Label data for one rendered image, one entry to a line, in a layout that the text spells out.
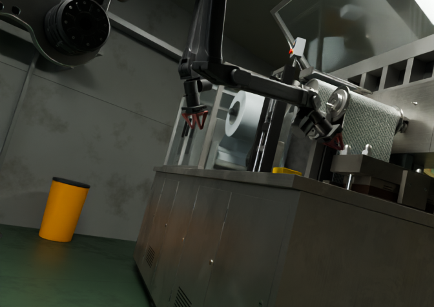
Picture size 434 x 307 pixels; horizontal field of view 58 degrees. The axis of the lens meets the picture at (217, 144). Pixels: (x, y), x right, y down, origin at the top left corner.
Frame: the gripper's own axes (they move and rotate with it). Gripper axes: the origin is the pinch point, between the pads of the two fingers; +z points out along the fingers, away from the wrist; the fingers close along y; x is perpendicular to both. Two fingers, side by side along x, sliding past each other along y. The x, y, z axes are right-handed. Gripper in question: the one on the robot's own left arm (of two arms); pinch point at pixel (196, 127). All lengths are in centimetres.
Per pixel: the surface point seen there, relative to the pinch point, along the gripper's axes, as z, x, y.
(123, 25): -79, -123, 269
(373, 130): 8, -40, -58
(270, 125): 5.1, -29.2, -15.4
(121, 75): -26, -118, 286
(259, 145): 14.9, -29.0, -7.4
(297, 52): -25, -74, 0
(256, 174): 13.4, 8.5, -40.8
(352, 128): 6, -31, -54
